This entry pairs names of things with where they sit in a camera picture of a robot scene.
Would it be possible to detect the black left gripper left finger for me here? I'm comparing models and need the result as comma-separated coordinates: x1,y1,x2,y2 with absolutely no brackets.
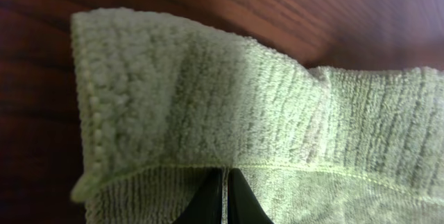
173,169,223,224

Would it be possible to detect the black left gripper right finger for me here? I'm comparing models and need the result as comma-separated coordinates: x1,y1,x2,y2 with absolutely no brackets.
228,169,273,224

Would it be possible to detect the green microfiber cloth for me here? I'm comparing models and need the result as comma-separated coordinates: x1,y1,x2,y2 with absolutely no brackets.
71,8,443,223

